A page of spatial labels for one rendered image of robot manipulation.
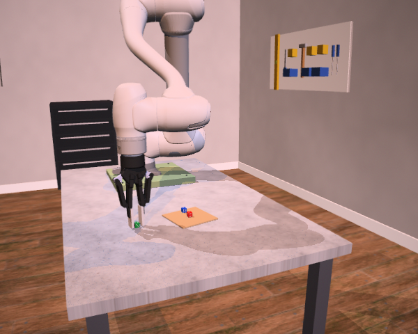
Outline orange flat mat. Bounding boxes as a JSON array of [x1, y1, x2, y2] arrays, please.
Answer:
[[162, 207, 218, 229]]

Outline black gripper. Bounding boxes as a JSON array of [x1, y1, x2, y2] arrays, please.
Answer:
[[113, 154, 154, 228]]

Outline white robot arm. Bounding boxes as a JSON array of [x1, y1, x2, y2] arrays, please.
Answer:
[[112, 0, 211, 176]]

